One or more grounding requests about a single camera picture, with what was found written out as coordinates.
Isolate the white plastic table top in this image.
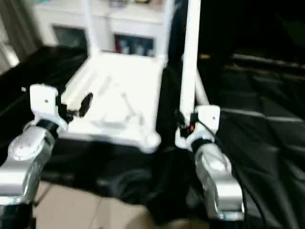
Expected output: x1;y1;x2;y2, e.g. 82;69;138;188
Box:
56;52;168;154

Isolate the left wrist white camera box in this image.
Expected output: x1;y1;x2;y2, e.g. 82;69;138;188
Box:
29;85;70;130

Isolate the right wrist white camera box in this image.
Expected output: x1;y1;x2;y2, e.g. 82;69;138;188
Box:
186;106;221;148

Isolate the grey curtain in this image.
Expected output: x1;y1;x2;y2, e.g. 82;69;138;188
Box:
0;0;36;65

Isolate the white glass-door cabinet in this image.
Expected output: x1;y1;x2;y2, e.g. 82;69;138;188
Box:
31;0;174;58

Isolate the black plastic mat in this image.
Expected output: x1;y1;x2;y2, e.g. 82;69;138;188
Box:
0;45;305;225

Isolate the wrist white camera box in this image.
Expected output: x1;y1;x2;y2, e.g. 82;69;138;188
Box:
29;85;70;130
186;106;221;148

